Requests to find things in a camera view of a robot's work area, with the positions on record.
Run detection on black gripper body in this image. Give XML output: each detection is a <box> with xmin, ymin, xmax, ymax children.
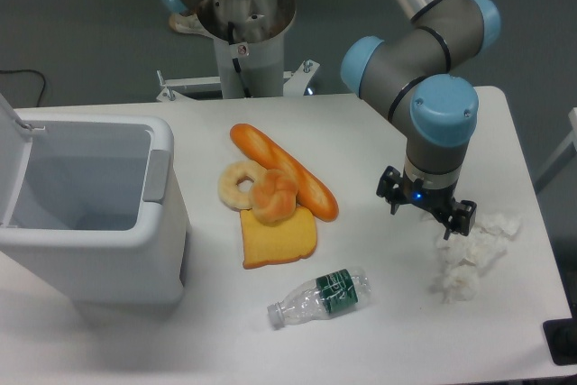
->
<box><xmin>396</xmin><ymin>178</ymin><xmax>456</xmax><ymax>223</ymax></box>

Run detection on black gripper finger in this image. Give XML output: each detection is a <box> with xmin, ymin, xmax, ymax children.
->
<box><xmin>443</xmin><ymin>200</ymin><xmax>477</xmax><ymax>240</ymax></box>
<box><xmin>376</xmin><ymin>166</ymin><xmax>402</xmax><ymax>215</ymax></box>

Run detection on round knotted bread roll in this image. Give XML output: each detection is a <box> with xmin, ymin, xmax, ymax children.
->
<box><xmin>249</xmin><ymin>169</ymin><xmax>298</xmax><ymax>225</ymax></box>

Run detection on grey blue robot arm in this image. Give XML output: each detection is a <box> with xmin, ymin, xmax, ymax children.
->
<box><xmin>161</xmin><ymin>0</ymin><xmax>501</xmax><ymax>235</ymax></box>

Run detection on crumpled white tissue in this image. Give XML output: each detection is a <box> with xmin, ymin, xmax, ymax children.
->
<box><xmin>429</xmin><ymin>210</ymin><xmax>523</xmax><ymax>305</ymax></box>

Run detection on long orange baguette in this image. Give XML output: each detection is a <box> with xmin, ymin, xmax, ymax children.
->
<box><xmin>230</xmin><ymin>124</ymin><xmax>339</xmax><ymax>222</ymax></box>

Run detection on clear plastic bottle green label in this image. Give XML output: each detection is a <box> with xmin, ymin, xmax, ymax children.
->
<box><xmin>267</xmin><ymin>267</ymin><xmax>371</xmax><ymax>329</ymax></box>

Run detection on white furniture leg right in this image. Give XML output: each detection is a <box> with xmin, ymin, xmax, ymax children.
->
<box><xmin>533</xmin><ymin>107</ymin><xmax>576</xmax><ymax>194</ymax></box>

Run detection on yellow toast slice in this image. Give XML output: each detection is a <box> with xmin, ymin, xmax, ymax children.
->
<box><xmin>240</xmin><ymin>206</ymin><xmax>317</xmax><ymax>270</ymax></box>

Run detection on black device at table edge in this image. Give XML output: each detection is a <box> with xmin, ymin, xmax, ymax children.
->
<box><xmin>543</xmin><ymin>318</ymin><xmax>576</xmax><ymax>366</ymax></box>

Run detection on white open trash bin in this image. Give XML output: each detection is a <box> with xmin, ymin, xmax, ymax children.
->
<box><xmin>1</xmin><ymin>102</ymin><xmax>188</xmax><ymax>304</ymax></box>

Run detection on pale ring bagel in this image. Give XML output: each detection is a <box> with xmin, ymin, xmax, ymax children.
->
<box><xmin>217</xmin><ymin>160</ymin><xmax>265</xmax><ymax>210</ymax></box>

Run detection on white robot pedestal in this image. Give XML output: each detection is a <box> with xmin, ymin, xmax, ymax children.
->
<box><xmin>157</xmin><ymin>0</ymin><xmax>320</xmax><ymax>101</ymax></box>

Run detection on black cable on floor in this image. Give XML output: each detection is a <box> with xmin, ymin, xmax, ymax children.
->
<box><xmin>0</xmin><ymin>69</ymin><xmax>47</xmax><ymax>108</ymax></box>

